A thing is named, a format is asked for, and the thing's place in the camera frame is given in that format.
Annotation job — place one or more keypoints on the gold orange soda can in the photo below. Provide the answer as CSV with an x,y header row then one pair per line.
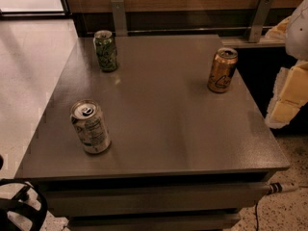
x,y
223,68

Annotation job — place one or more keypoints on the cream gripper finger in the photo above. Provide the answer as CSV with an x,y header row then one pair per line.
x,y
278,32
290,93

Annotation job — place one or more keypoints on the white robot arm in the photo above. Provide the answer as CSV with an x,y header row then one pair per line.
x,y
296,39

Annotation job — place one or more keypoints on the black chair base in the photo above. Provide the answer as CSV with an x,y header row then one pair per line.
x,y
17,204

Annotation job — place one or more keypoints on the white silver soda can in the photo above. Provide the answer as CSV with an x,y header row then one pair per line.
x,y
88,121

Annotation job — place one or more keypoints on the grey table drawer unit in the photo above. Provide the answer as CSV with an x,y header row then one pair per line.
x,y
181,158

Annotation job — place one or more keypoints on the silver black cable plug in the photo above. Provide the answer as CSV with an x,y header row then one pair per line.
x,y
282,187

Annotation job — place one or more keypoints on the metal wall bracket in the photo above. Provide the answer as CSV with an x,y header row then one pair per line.
x,y
119,17
261,12

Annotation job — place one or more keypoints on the left metal wall bracket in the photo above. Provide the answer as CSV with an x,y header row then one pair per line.
x,y
119,17

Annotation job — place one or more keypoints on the right metal wall bracket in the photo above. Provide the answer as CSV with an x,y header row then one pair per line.
x,y
261,12

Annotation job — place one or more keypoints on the green patterned soda can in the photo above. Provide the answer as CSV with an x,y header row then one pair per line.
x,y
105,49

